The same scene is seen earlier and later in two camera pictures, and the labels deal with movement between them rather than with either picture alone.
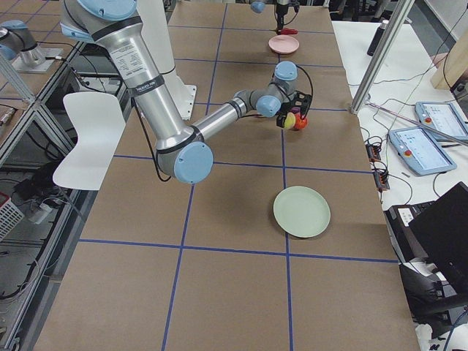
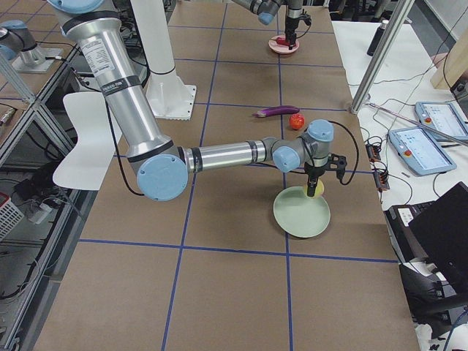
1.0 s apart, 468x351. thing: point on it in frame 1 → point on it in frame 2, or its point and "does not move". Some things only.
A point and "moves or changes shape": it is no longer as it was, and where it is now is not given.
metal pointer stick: [418, 121] does not move
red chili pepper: [289, 31] moves or changes shape
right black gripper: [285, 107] → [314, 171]
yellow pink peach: [290, 119] → [319, 191]
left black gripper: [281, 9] → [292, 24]
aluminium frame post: [362, 96] does not move
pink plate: [283, 44] does not move
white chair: [99, 120] does not move
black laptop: [436, 230] does not move
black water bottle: [376, 38] does not move
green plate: [301, 212] does not move
